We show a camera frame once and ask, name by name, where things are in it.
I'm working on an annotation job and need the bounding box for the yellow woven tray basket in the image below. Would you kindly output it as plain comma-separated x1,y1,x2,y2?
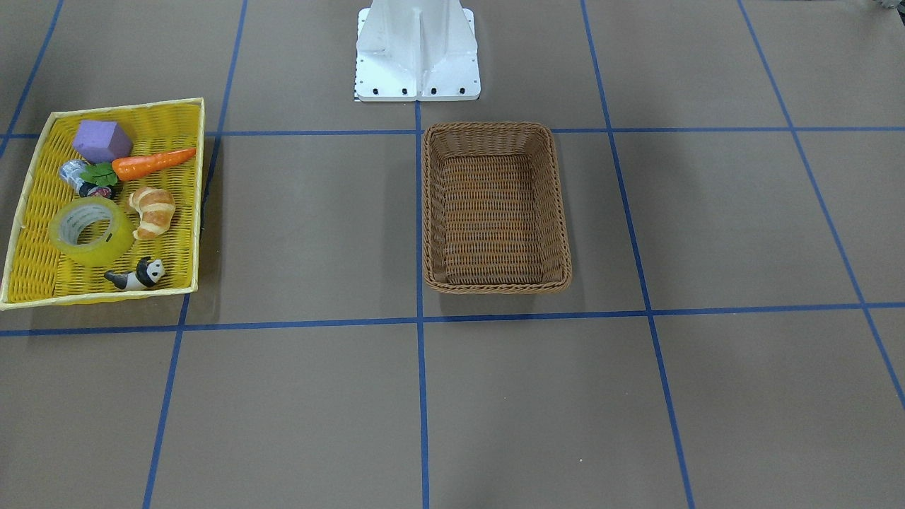
2,98,206,310

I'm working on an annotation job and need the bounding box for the yellow clear tape roll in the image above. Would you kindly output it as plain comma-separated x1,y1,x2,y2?
48,197,134,267

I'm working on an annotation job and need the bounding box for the toy croissant bread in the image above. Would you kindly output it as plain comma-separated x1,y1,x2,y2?
127,187,175,240

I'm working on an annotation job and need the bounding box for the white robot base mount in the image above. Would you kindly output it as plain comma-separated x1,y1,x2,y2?
354,1,481,103

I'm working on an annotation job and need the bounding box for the purple foam block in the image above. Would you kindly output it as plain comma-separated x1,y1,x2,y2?
71,119,133,164

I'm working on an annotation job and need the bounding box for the brown wicker basket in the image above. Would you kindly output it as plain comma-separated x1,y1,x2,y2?
421,122,573,294

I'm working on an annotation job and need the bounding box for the toy panda figurine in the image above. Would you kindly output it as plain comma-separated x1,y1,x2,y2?
103,257,167,292

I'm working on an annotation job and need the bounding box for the orange toy carrot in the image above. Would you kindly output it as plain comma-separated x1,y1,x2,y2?
78,148,197,187

